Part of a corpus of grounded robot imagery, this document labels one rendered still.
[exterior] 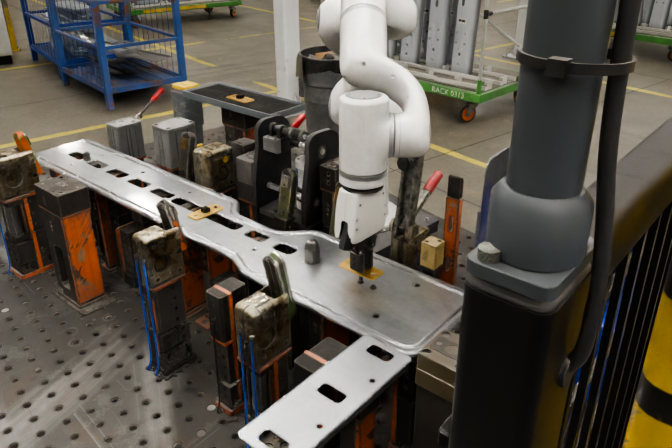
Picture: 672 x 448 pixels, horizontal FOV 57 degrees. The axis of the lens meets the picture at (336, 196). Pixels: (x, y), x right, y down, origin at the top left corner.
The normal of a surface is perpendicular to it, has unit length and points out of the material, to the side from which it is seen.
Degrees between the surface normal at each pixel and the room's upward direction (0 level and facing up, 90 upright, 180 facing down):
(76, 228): 90
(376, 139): 88
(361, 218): 89
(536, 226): 90
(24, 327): 0
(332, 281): 0
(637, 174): 0
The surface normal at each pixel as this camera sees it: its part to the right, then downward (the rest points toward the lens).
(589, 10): 0.08, 0.42
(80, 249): 0.76, 0.27
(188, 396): 0.00, -0.91
